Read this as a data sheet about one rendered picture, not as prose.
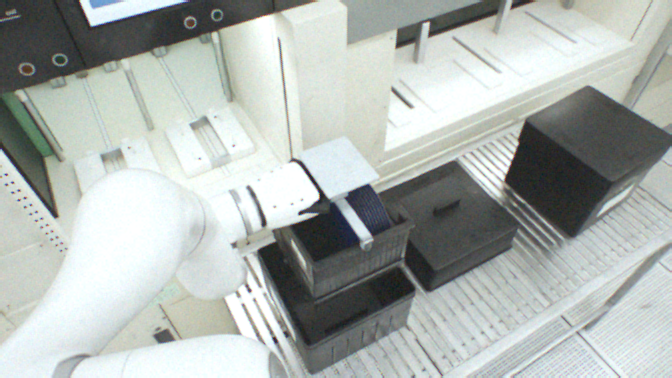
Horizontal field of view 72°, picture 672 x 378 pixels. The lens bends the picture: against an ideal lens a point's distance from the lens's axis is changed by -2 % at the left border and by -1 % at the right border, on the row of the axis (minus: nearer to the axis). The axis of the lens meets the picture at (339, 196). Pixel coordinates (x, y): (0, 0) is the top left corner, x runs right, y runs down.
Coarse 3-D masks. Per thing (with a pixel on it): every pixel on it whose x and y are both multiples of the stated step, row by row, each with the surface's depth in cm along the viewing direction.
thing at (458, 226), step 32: (384, 192) 132; (416, 192) 132; (448, 192) 132; (480, 192) 132; (416, 224) 125; (448, 224) 125; (480, 224) 125; (512, 224) 125; (416, 256) 122; (448, 256) 119; (480, 256) 125
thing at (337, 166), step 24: (336, 144) 86; (312, 168) 82; (336, 168) 82; (360, 168) 82; (336, 192) 78; (288, 240) 92; (360, 240) 82; (384, 240) 84; (288, 264) 105; (312, 264) 80; (336, 264) 84; (360, 264) 89; (384, 264) 94; (312, 288) 88; (336, 288) 91
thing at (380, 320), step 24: (312, 240) 120; (264, 264) 109; (288, 288) 123; (360, 288) 123; (384, 288) 123; (408, 288) 108; (288, 312) 101; (312, 312) 119; (336, 312) 119; (360, 312) 116; (384, 312) 103; (408, 312) 111; (312, 336) 115; (336, 336) 99; (360, 336) 107; (384, 336) 115; (312, 360) 102; (336, 360) 110
